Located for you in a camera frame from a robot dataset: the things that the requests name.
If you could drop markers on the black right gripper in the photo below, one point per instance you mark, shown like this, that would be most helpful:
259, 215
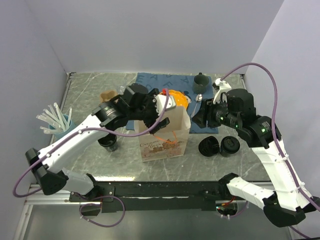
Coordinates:
206, 112

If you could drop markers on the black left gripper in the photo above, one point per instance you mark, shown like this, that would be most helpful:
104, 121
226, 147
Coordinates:
149, 100

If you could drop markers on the beige paper takeout bag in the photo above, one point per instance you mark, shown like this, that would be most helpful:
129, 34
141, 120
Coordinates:
168, 142

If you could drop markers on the black takeout coffee cup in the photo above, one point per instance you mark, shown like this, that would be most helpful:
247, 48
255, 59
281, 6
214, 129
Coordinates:
225, 154

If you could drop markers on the brown cardboard cup carrier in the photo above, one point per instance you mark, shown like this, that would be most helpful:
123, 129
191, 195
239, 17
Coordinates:
107, 95

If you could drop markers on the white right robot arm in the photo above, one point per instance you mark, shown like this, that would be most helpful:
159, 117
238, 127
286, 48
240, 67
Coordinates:
289, 201

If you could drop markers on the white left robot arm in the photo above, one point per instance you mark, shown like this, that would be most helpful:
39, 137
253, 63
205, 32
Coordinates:
48, 164

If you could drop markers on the silver spoon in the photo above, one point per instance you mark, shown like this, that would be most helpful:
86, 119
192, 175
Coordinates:
198, 99

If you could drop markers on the orange polka dot plate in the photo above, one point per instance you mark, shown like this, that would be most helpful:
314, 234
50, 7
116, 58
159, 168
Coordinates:
180, 98

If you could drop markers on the stack of black cup lids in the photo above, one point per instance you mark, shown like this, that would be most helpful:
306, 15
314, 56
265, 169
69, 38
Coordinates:
209, 146

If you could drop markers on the dark green mug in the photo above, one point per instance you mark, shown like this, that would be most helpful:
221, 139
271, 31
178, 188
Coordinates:
200, 83

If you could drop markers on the blue alphabet cloth mat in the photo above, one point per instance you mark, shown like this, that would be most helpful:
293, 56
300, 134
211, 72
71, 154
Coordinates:
182, 83

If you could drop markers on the small clear glass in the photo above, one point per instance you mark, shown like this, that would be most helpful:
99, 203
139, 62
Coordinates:
121, 89

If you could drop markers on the blue straw holder cup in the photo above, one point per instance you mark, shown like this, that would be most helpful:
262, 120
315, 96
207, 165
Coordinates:
64, 128

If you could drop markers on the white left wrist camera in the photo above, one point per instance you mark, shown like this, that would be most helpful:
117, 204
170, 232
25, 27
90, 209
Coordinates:
164, 101

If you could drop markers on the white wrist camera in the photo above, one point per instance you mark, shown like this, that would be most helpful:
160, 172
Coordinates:
221, 86
164, 101

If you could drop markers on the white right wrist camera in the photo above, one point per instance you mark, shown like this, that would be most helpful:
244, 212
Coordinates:
221, 86

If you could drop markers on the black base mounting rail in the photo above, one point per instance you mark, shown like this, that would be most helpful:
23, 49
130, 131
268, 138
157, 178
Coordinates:
157, 195

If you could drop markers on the aluminium frame rail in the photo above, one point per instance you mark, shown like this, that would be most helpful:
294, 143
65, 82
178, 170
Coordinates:
38, 198

